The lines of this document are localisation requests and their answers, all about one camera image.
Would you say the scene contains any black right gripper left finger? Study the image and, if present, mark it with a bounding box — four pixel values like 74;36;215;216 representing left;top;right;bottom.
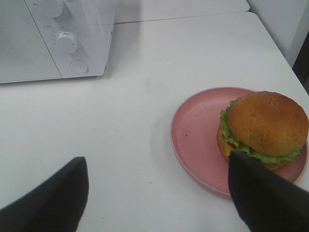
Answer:
0;157;89;232

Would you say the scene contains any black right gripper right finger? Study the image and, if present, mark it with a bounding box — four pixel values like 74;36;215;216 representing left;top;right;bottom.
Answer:
228;151;309;232

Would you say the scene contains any toy burger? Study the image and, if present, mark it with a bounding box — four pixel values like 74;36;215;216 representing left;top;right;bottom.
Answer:
217;91;309;171

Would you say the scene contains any pink round plate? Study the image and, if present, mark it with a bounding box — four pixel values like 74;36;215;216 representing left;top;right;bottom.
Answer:
170;87;309;196

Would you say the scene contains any round white door button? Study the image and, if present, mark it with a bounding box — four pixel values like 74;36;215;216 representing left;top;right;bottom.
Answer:
70;59;88;73

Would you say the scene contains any white microwave door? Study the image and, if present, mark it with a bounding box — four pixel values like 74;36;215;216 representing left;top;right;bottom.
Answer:
0;0;61;83

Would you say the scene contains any white timer knob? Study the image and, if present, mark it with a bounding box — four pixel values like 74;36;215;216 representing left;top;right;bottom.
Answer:
56;31;78;54

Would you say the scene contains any white microwave oven body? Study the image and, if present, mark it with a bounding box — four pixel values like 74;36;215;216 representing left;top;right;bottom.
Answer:
25;0;115;78

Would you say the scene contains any upper white power knob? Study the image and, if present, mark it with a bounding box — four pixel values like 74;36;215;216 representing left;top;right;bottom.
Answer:
45;0;64;18

